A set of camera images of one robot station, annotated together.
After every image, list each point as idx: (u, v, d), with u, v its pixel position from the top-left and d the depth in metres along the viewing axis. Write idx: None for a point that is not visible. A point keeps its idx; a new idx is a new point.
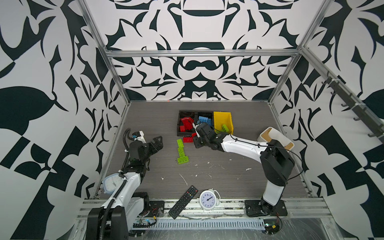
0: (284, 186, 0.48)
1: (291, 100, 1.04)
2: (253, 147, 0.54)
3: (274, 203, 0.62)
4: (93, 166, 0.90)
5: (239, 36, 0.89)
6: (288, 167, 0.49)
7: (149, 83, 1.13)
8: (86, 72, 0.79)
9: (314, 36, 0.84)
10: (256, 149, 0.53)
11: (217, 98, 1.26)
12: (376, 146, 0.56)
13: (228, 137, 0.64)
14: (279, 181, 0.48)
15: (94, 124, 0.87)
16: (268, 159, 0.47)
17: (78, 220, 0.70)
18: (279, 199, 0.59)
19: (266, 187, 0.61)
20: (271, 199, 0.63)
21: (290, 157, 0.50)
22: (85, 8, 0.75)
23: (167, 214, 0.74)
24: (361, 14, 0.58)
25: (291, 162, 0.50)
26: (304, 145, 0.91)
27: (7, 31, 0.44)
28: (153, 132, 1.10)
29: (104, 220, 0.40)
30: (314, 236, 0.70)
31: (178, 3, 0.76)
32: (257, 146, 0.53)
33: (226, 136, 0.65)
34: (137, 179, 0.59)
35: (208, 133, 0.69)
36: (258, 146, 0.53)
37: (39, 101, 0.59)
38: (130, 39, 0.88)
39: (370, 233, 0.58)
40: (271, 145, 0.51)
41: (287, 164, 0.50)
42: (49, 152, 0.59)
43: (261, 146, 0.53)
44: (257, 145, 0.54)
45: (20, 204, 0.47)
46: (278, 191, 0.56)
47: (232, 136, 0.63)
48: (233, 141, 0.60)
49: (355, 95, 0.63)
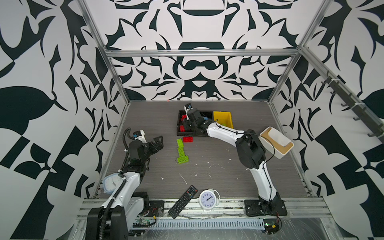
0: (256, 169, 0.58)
1: (291, 100, 1.04)
2: (232, 134, 0.62)
3: (268, 198, 0.64)
4: (93, 166, 0.90)
5: (239, 36, 0.89)
6: (258, 152, 0.58)
7: (149, 83, 1.13)
8: (86, 72, 0.79)
9: (314, 36, 0.84)
10: (234, 136, 0.60)
11: (217, 98, 1.26)
12: (375, 146, 0.56)
13: (213, 125, 0.71)
14: (250, 165, 0.57)
15: (94, 124, 0.87)
16: (242, 144, 0.55)
17: (78, 220, 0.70)
18: (270, 193, 0.63)
19: (257, 184, 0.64)
20: (265, 195, 0.65)
21: (262, 145, 0.58)
22: (85, 8, 0.75)
23: (167, 214, 0.74)
24: (361, 14, 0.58)
25: (262, 150, 0.58)
26: (304, 145, 0.91)
27: (8, 31, 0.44)
28: (153, 132, 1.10)
29: (104, 220, 0.40)
30: (314, 236, 0.70)
31: (178, 3, 0.76)
32: (236, 133, 0.61)
33: (212, 123, 0.72)
34: (137, 179, 0.59)
35: (197, 120, 0.76)
36: (236, 134, 0.61)
37: (39, 101, 0.59)
38: (130, 39, 0.88)
39: (370, 233, 0.58)
40: (247, 134, 0.59)
41: (258, 150, 0.58)
42: (49, 152, 0.59)
43: (239, 134, 0.60)
44: (236, 133, 0.61)
45: (21, 204, 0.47)
46: (263, 182, 0.61)
47: (217, 124, 0.71)
48: (217, 128, 0.68)
49: (355, 95, 0.63)
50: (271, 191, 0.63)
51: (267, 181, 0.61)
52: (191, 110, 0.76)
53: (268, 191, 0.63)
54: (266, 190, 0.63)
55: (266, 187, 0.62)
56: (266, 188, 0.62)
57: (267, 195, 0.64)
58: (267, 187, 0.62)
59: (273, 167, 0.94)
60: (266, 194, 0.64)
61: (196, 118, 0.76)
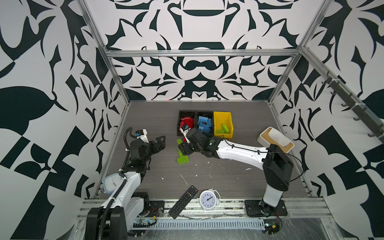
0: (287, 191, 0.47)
1: (291, 100, 1.04)
2: (253, 155, 0.51)
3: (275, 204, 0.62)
4: (93, 166, 0.90)
5: (239, 36, 0.89)
6: (288, 170, 0.48)
7: (149, 83, 1.13)
8: (86, 72, 0.79)
9: (314, 36, 0.84)
10: (257, 156, 0.50)
11: (217, 98, 1.26)
12: (376, 146, 0.56)
13: (225, 144, 0.59)
14: (282, 187, 0.48)
15: (94, 124, 0.88)
16: (270, 166, 0.45)
17: (78, 220, 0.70)
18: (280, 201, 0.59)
19: (266, 190, 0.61)
20: (272, 202, 0.62)
21: (290, 160, 0.49)
22: (85, 8, 0.75)
23: (167, 214, 0.74)
24: (361, 14, 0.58)
25: (290, 166, 0.49)
26: (304, 145, 0.91)
27: (7, 31, 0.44)
28: (153, 132, 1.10)
29: (103, 220, 0.41)
30: (313, 236, 0.70)
31: (178, 3, 0.76)
32: (257, 153, 0.50)
33: (222, 142, 0.60)
34: (137, 179, 0.59)
35: (201, 141, 0.64)
36: (258, 153, 0.50)
37: (39, 100, 0.59)
38: (130, 39, 0.88)
39: (370, 233, 0.58)
40: (270, 150, 0.49)
41: (287, 167, 0.49)
42: (49, 152, 0.59)
43: (261, 152, 0.50)
44: (257, 152, 0.51)
45: (21, 204, 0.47)
46: (278, 194, 0.56)
47: (229, 143, 0.59)
48: (230, 147, 0.57)
49: (355, 95, 0.63)
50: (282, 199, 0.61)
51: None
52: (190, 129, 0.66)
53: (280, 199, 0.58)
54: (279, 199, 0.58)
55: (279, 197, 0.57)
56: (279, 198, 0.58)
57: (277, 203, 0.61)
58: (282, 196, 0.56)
59: None
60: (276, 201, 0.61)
61: (199, 139, 0.64)
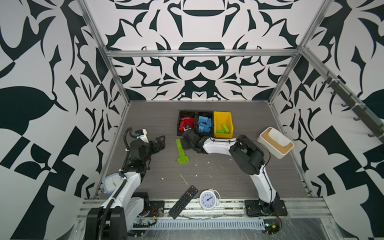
0: (257, 173, 0.55)
1: (291, 100, 1.04)
2: (226, 144, 0.62)
3: (268, 200, 0.64)
4: (93, 166, 0.90)
5: (239, 36, 0.89)
6: (257, 157, 0.56)
7: (149, 83, 1.13)
8: (86, 72, 0.79)
9: (314, 36, 0.84)
10: (228, 145, 0.60)
11: (217, 98, 1.26)
12: (376, 146, 0.56)
13: (208, 140, 0.73)
14: (250, 170, 0.55)
15: (94, 125, 0.88)
16: (235, 151, 0.55)
17: (78, 220, 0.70)
18: (272, 196, 0.63)
19: (256, 186, 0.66)
20: (265, 197, 0.64)
21: (258, 147, 0.58)
22: (85, 8, 0.75)
23: (167, 214, 0.74)
24: (361, 14, 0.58)
25: (260, 153, 0.57)
26: (304, 145, 0.91)
27: (7, 31, 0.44)
28: (153, 132, 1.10)
29: (103, 220, 0.41)
30: (314, 236, 0.70)
31: (178, 3, 0.76)
32: (228, 142, 0.62)
33: (206, 139, 0.74)
34: (137, 179, 0.59)
35: (192, 139, 0.78)
36: (229, 142, 0.61)
37: (39, 100, 0.59)
38: (130, 39, 0.88)
39: (370, 233, 0.58)
40: (240, 140, 0.60)
41: (256, 154, 0.57)
42: (49, 152, 0.59)
43: (231, 142, 0.61)
44: (228, 142, 0.62)
45: (20, 204, 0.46)
46: (262, 183, 0.59)
47: (211, 138, 0.72)
48: (211, 142, 0.69)
49: (355, 95, 0.63)
50: (271, 193, 0.62)
51: (267, 183, 0.60)
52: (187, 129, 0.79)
53: (269, 192, 0.62)
54: (266, 192, 0.62)
55: (265, 189, 0.61)
56: (266, 191, 0.61)
57: (268, 197, 0.63)
58: (268, 189, 0.61)
59: (273, 167, 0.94)
60: (266, 196, 0.64)
61: (191, 138, 0.78)
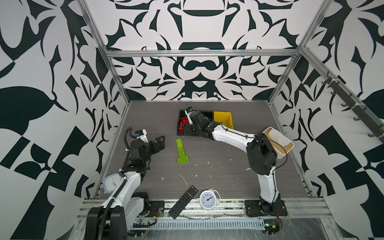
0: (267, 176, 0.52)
1: (291, 100, 1.04)
2: (241, 139, 0.57)
3: (270, 200, 0.64)
4: (93, 166, 0.90)
5: (239, 36, 0.89)
6: (270, 158, 0.54)
7: (150, 83, 1.13)
8: (86, 72, 0.79)
9: (314, 36, 0.84)
10: (244, 140, 0.56)
11: (217, 98, 1.26)
12: (376, 146, 0.56)
13: (220, 128, 0.66)
14: (263, 171, 0.52)
15: (94, 125, 0.88)
16: (253, 149, 0.51)
17: (78, 220, 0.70)
18: (275, 196, 0.62)
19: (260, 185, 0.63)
20: (267, 197, 0.64)
21: (274, 149, 0.55)
22: (85, 8, 0.75)
23: (167, 214, 0.74)
24: (361, 14, 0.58)
25: (273, 155, 0.54)
26: (304, 145, 0.91)
27: (7, 31, 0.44)
28: (153, 132, 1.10)
29: (103, 219, 0.41)
30: (313, 236, 0.70)
31: (178, 3, 0.76)
32: (245, 137, 0.57)
33: (218, 126, 0.67)
34: (137, 179, 0.59)
35: (200, 122, 0.71)
36: (245, 137, 0.57)
37: (39, 100, 0.59)
38: (130, 39, 0.88)
39: (370, 233, 0.58)
40: (258, 137, 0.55)
41: (270, 155, 0.54)
42: (49, 152, 0.59)
43: (249, 137, 0.56)
44: (245, 137, 0.57)
45: (20, 204, 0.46)
46: (267, 185, 0.60)
47: (224, 127, 0.66)
48: (223, 131, 0.64)
49: (355, 95, 0.63)
50: (275, 194, 0.62)
51: (274, 185, 0.59)
52: (194, 112, 0.72)
53: (272, 194, 0.61)
54: (270, 193, 0.61)
55: (270, 190, 0.60)
56: (270, 192, 0.61)
57: (270, 198, 0.63)
58: (272, 190, 0.60)
59: None
60: (269, 196, 0.63)
61: (199, 121, 0.72)
